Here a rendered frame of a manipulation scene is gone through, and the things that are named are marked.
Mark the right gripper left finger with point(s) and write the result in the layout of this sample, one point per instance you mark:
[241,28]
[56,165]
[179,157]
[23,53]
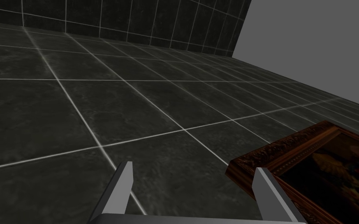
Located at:
[118,193]

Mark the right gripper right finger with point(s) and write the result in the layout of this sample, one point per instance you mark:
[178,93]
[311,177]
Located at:
[271,197]

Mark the brown framed dark painting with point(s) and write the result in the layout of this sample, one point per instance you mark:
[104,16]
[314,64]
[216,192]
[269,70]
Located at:
[329,168]

